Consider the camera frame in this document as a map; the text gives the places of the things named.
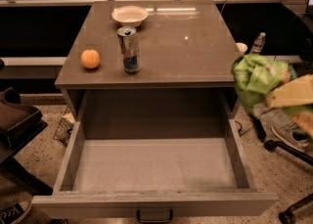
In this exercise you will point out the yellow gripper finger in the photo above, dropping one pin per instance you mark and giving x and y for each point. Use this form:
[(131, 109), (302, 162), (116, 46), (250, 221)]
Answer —
[(294, 93)]

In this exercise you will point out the green rice chip bag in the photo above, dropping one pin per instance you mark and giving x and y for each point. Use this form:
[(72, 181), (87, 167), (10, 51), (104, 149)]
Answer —
[(255, 77)]

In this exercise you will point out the grey cabinet with top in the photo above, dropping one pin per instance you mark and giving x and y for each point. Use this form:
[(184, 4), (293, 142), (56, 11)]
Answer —
[(182, 44)]

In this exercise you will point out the open grey top drawer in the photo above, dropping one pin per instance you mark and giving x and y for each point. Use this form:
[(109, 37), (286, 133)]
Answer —
[(154, 150)]

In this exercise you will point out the grey person shoe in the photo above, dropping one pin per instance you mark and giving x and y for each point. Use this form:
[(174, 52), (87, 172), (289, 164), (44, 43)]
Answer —
[(295, 138)]

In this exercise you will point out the clear plastic water bottle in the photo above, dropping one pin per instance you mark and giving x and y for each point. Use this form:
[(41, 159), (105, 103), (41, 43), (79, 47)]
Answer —
[(258, 43)]

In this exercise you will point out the small white paper cup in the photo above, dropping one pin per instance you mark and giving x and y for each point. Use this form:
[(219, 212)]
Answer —
[(242, 47)]

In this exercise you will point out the black office chair base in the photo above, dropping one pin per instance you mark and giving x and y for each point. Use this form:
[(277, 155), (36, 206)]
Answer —
[(281, 169)]

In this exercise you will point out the silver blue energy drink can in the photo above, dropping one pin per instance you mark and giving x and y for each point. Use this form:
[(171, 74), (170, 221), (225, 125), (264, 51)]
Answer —
[(129, 46)]

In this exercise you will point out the white paper bowl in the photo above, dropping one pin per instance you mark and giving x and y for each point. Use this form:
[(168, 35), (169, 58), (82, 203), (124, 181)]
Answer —
[(130, 15)]

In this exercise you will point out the orange fruit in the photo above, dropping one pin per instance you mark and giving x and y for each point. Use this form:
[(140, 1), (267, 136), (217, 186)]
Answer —
[(90, 59)]

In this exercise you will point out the dark brown chair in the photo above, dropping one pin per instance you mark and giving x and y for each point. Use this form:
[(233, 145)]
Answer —
[(19, 125)]

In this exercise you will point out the black white sneaker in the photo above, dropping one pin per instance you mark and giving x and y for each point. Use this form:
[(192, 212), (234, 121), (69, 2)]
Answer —
[(15, 213)]

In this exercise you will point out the black drawer handle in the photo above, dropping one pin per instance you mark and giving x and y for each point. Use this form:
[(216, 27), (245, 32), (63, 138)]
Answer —
[(145, 218)]

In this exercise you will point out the wire mesh basket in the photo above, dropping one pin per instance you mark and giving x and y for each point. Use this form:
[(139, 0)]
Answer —
[(64, 129)]

